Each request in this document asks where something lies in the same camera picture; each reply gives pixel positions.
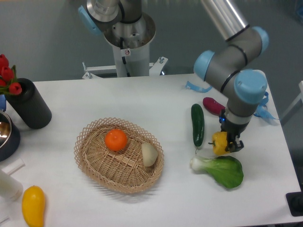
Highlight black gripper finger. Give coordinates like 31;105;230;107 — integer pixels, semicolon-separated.
226;138;244;153

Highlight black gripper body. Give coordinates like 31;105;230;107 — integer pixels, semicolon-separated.
219;109;250;142

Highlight yellow bell pepper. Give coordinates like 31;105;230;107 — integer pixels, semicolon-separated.
209;131;229;156

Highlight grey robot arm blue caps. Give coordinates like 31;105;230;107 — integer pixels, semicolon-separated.
78;0;249;152

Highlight green bok choy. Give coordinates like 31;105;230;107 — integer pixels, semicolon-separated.
190;156;244;189

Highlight purple sweet potato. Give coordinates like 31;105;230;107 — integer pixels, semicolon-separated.
203;97;225;116

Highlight tangled blue tape ribbon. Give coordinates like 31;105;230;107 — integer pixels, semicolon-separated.
253;91;277;120

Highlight green cucumber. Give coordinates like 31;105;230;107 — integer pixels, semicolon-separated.
191;104;205;150

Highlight blue tape strip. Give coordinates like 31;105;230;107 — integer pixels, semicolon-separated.
185;81;213;93

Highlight black device table corner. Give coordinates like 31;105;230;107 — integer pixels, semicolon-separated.
286;192;303;217

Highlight woven wicker basket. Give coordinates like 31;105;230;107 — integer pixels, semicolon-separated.
74;118;164;194

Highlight orange mandarin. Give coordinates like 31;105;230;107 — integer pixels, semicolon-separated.
104;129;127;152

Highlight black cylindrical vase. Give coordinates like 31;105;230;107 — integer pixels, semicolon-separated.
5;78;52;129

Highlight yellow squash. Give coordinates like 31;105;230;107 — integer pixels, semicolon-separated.
22;185;45;227

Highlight dark metal bowl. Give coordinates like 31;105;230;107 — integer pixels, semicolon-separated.
0;111;20;161

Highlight white plastic bottle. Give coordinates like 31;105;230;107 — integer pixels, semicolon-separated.
0;170;23;201

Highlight red tulip flowers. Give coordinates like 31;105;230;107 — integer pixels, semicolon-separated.
0;54;22;96

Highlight blue object left edge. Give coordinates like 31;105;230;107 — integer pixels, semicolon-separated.
0;95;6;112

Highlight white frame at right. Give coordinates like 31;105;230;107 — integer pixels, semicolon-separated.
280;81;303;125

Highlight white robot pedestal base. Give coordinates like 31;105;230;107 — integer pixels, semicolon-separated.
81;37;204;80

